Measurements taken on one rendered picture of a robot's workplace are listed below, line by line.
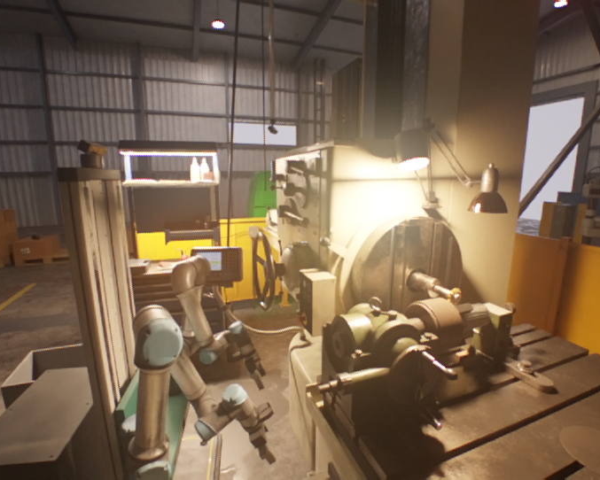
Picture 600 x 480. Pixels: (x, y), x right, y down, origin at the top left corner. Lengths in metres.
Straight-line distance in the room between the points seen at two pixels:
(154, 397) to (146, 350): 0.16
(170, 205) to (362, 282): 2.40
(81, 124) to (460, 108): 14.28
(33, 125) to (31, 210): 3.21
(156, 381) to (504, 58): 1.99
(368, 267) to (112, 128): 13.96
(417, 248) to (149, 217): 2.61
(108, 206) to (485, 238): 1.79
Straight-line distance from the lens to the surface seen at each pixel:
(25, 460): 1.51
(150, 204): 3.34
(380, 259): 1.33
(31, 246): 8.42
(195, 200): 3.30
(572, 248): 3.35
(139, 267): 2.95
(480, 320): 1.40
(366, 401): 1.10
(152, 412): 1.07
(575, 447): 1.28
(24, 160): 15.56
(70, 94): 15.32
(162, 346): 0.95
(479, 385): 1.40
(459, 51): 1.77
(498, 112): 1.90
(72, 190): 1.17
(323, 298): 1.26
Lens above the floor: 1.74
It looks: 11 degrees down
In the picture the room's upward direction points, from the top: straight up
